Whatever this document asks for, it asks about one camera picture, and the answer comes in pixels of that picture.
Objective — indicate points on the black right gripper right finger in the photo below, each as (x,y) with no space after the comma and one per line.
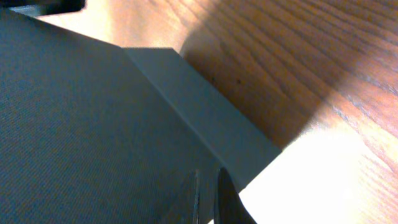
(228,207)

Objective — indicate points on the dark green box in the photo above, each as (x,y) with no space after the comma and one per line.
(96,133)

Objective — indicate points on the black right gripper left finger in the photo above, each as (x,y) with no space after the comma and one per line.
(196,199)

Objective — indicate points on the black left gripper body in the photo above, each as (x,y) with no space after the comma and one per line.
(43,7)

